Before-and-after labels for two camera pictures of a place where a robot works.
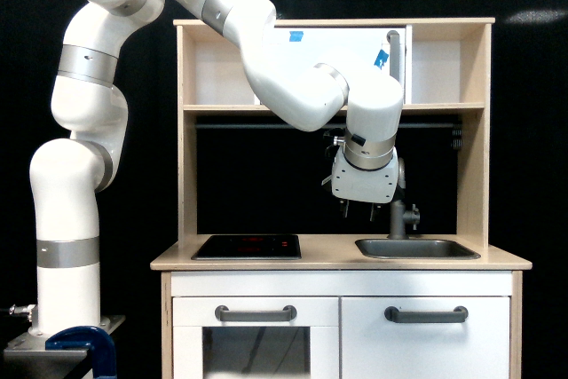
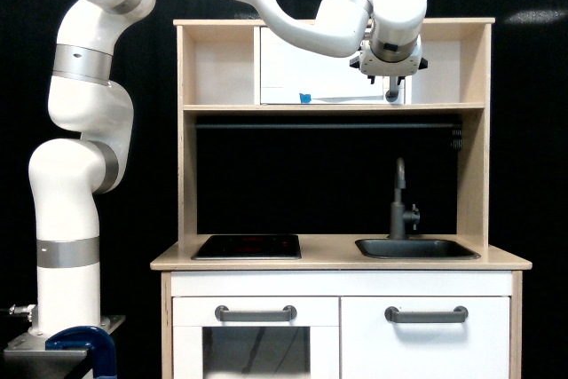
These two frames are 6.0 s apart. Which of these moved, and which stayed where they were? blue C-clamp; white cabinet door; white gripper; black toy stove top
Moved: white gripper
Stayed: white cabinet door; black toy stove top; blue C-clamp
